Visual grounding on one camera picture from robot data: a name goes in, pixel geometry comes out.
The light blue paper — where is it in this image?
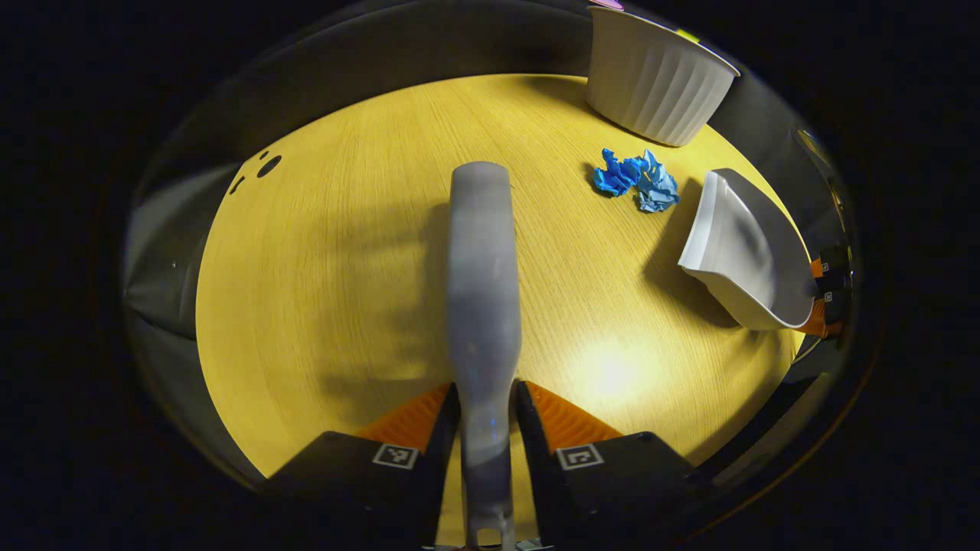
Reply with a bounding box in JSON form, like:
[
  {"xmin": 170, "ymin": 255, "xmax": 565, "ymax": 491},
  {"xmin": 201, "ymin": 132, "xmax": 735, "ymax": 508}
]
[{"xmin": 634, "ymin": 149, "xmax": 681, "ymax": 214}]

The wooden desktop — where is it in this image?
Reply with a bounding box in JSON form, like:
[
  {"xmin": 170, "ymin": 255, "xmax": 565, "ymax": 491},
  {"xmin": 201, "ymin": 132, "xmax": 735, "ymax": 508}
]
[{"xmin": 195, "ymin": 73, "xmax": 812, "ymax": 546}]

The grey plastic dustpan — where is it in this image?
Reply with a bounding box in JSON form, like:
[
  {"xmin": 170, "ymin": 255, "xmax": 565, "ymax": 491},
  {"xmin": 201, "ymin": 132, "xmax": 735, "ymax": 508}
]
[{"xmin": 678, "ymin": 168, "xmax": 817, "ymax": 331}]

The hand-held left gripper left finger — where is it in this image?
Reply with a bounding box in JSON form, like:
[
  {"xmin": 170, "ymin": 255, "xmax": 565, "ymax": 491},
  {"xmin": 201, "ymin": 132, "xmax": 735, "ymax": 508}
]
[{"xmin": 264, "ymin": 383, "xmax": 462, "ymax": 548}]

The white ribbed garbage bin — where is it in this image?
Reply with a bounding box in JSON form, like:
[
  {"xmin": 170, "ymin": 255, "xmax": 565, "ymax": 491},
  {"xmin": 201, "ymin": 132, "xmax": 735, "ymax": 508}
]
[{"xmin": 586, "ymin": 6, "xmax": 741, "ymax": 148}]

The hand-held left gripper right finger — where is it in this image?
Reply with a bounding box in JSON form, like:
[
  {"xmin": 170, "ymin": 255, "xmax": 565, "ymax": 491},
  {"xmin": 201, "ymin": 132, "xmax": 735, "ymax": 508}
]
[{"xmin": 514, "ymin": 380, "xmax": 709, "ymax": 548}]

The dark blue paper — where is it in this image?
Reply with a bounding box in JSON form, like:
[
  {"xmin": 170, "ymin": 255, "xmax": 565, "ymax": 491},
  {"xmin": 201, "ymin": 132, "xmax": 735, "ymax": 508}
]
[{"xmin": 592, "ymin": 148, "xmax": 645, "ymax": 197}]

